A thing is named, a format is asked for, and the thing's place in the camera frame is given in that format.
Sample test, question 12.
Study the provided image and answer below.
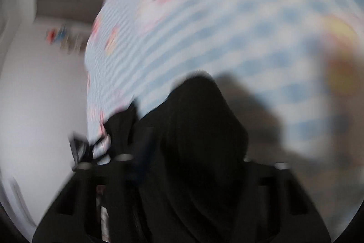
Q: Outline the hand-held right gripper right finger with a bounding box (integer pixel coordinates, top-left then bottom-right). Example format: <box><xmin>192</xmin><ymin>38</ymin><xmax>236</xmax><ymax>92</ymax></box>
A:
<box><xmin>242</xmin><ymin>156</ymin><xmax>332</xmax><ymax>243</ymax></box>

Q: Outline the grey wardrobe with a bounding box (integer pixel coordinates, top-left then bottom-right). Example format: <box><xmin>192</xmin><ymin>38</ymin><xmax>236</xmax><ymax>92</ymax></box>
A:
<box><xmin>35</xmin><ymin>0</ymin><xmax>103</xmax><ymax>24</ymax></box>

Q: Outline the red and blue toy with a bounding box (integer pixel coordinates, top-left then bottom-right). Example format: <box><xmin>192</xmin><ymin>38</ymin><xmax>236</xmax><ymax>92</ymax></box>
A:
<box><xmin>47</xmin><ymin>28</ymin><xmax>68</xmax><ymax>46</ymax></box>

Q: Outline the black zip jacket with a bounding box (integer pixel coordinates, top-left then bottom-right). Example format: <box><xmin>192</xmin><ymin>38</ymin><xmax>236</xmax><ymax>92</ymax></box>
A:
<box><xmin>102</xmin><ymin>75</ymin><xmax>251</xmax><ymax>243</ymax></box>

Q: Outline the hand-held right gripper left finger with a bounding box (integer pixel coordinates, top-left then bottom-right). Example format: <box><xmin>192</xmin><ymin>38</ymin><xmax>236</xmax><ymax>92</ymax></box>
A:
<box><xmin>33</xmin><ymin>129</ymin><xmax>157</xmax><ymax>243</ymax></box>

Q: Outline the blue checkered printed bedsheet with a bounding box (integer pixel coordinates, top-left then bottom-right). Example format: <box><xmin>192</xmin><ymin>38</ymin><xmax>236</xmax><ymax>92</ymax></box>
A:
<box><xmin>84</xmin><ymin>0</ymin><xmax>364</xmax><ymax>232</ymax></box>

